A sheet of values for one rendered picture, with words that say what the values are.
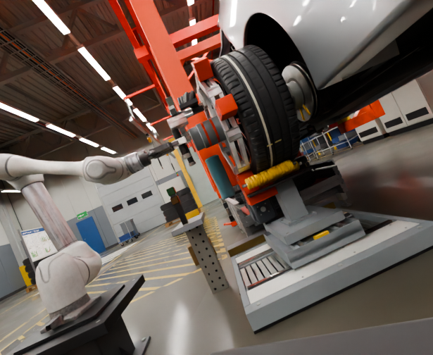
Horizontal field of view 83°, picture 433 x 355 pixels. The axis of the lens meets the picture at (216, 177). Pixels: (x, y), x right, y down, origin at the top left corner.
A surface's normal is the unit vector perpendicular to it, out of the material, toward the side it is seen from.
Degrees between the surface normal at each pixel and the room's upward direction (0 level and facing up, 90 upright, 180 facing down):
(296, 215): 90
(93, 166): 99
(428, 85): 90
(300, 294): 90
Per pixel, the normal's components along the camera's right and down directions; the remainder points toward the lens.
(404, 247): 0.01, -0.05
